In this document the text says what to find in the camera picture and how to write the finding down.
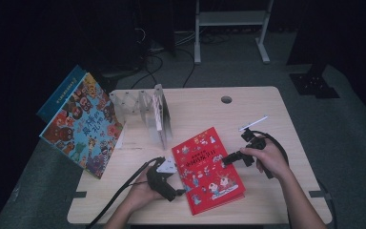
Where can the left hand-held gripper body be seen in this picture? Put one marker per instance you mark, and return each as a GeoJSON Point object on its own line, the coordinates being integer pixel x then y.
{"type": "Point", "coordinates": [158, 183]}

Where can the person's left hand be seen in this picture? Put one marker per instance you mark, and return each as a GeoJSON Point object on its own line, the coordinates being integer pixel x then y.
{"type": "Point", "coordinates": [141, 197]}

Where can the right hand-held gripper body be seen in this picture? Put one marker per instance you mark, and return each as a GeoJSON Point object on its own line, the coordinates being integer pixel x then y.
{"type": "Point", "coordinates": [255, 143]}

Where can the blue monster picture book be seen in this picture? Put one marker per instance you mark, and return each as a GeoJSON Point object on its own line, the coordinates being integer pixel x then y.
{"type": "Point", "coordinates": [62, 95]}

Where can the blue animal pattern picture book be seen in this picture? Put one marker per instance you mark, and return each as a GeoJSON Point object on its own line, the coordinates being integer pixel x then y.
{"type": "Point", "coordinates": [82, 130]}

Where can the black stand foot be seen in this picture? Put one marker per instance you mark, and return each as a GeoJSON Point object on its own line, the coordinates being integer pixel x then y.
{"type": "Point", "coordinates": [109, 83]}

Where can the red picture book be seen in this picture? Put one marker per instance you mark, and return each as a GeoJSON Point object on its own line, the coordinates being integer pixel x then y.
{"type": "Point", "coordinates": [208, 178]}

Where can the person's right hand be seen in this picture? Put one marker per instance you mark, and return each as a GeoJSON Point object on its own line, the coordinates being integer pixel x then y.
{"type": "Point", "coordinates": [273, 159]}

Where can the black tape strip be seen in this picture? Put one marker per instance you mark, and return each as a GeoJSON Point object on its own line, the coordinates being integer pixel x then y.
{"type": "Point", "coordinates": [321, 194]}
{"type": "Point", "coordinates": [80, 194]}

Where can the black flat stand base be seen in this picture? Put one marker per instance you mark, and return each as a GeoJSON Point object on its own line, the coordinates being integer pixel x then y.
{"type": "Point", "coordinates": [313, 85]}

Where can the white metal stand frame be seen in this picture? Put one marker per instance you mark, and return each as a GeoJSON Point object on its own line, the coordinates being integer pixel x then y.
{"type": "Point", "coordinates": [228, 17]}

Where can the clear acrylic book rack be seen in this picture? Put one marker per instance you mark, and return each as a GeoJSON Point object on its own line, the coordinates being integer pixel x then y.
{"type": "Point", "coordinates": [133, 105]}

